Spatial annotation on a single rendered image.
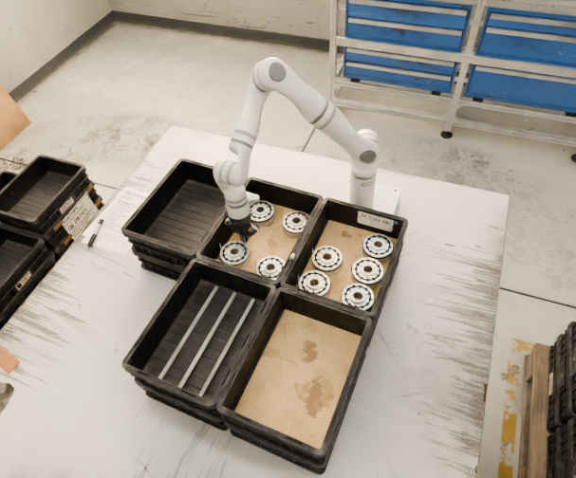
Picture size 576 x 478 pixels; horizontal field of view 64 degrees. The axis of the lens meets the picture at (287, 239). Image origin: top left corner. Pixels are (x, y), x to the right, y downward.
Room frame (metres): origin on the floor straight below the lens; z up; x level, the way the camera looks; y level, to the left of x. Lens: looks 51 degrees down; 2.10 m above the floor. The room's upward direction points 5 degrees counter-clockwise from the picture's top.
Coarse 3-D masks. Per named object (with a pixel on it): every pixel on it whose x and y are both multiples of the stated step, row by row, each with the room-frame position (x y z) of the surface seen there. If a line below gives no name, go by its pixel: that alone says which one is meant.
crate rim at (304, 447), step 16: (272, 304) 0.70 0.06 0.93; (320, 304) 0.68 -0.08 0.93; (368, 320) 0.62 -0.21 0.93; (256, 336) 0.60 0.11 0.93; (240, 368) 0.51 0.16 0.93; (352, 368) 0.48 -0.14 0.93; (224, 400) 0.43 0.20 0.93; (336, 416) 0.36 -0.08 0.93; (272, 432) 0.34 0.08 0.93; (304, 448) 0.30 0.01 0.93
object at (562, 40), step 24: (504, 24) 2.42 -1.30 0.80; (528, 24) 2.37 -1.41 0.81; (552, 24) 2.31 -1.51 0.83; (480, 48) 2.46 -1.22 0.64; (504, 48) 2.40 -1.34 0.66; (528, 48) 2.35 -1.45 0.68; (552, 48) 2.30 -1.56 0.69; (480, 72) 2.44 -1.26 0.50; (504, 72) 2.37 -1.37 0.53; (528, 72) 2.33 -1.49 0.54; (480, 96) 2.42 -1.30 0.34; (504, 96) 2.36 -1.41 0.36; (528, 96) 2.31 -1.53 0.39; (552, 96) 2.25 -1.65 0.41
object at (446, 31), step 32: (352, 0) 2.77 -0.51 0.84; (384, 0) 2.71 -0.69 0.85; (416, 0) 2.63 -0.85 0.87; (352, 32) 2.78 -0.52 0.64; (384, 32) 2.70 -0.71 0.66; (416, 32) 2.62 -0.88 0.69; (448, 32) 2.53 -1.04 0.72; (352, 64) 2.76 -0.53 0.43; (384, 64) 2.69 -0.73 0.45; (416, 64) 2.60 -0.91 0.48; (448, 64) 2.51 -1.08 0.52
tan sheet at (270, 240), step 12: (276, 216) 1.13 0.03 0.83; (264, 228) 1.08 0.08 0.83; (276, 228) 1.07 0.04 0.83; (240, 240) 1.03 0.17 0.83; (252, 240) 1.03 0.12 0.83; (264, 240) 1.02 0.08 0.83; (276, 240) 1.02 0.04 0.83; (288, 240) 1.01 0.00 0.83; (252, 252) 0.97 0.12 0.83; (264, 252) 0.97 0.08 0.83; (276, 252) 0.96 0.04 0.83; (288, 252) 0.96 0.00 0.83; (252, 264) 0.92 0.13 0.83
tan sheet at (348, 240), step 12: (336, 228) 1.05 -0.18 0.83; (348, 228) 1.04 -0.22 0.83; (324, 240) 1.00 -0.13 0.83; (336, 240) 0.99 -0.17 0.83; (348, 240) 0.99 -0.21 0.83; (360, 240) 0.98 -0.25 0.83; (396, 240) 0.97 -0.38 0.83; (348, 252) 0.93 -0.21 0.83; (360, 252) 0.93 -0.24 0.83; (348, 264) 0.89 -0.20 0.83; (384, 264) 0.87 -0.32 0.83; (336, 276) 0.84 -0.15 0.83; (348, 276) 0.84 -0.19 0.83; (336, 288) 0.79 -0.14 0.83; (372, 288) 0.78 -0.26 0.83; (336, 300) 0.75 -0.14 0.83
